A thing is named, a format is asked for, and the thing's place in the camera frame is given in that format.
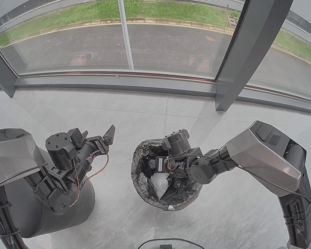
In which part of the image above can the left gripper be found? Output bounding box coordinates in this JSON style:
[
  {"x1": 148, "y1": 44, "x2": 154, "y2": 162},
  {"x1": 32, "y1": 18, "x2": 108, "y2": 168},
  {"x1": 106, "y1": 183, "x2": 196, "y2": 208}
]
[{"x1": 77, "y1": 124, "x2": 116, "y2": 167}]

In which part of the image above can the window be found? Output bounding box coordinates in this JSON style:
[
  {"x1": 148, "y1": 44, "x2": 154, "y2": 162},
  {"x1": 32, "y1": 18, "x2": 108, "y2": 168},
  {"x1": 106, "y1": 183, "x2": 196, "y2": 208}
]
[{"x1": 0, "y1": 0, "x2": 311, "y2": 111}]

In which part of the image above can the black plastic bag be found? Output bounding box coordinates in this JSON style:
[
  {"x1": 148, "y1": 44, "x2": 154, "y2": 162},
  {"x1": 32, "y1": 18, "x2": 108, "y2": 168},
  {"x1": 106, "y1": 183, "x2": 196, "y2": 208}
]
[{"x1": 131, "y1": 139, "x2": 203, "y2": 211}]

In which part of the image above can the dark grey round chair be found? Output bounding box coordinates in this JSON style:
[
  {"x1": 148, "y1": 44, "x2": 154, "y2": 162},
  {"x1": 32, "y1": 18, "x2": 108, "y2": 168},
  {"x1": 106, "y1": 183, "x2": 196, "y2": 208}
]
[{"x1": 4, "y1": 139, "x2": 96, "y2": 239}]

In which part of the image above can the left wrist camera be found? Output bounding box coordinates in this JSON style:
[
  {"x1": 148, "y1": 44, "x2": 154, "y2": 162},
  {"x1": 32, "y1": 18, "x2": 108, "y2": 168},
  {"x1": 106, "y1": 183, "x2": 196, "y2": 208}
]
[{"x1": 67, "y1": 128, "x2": 90, "y2": 149}]

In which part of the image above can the black cable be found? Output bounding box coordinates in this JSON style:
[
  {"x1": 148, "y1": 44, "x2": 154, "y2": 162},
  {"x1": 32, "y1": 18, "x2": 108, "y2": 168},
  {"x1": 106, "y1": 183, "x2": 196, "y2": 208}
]
[{"x1": 137, "y1": 238, "x2": 206, "y2": 249}]

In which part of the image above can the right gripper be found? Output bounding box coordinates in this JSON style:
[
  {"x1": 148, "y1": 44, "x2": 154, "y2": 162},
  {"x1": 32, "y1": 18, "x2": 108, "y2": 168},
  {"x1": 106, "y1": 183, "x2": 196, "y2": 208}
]
[{"x1": 155, "y1": 156, "x2": 190, "y2": 179}]

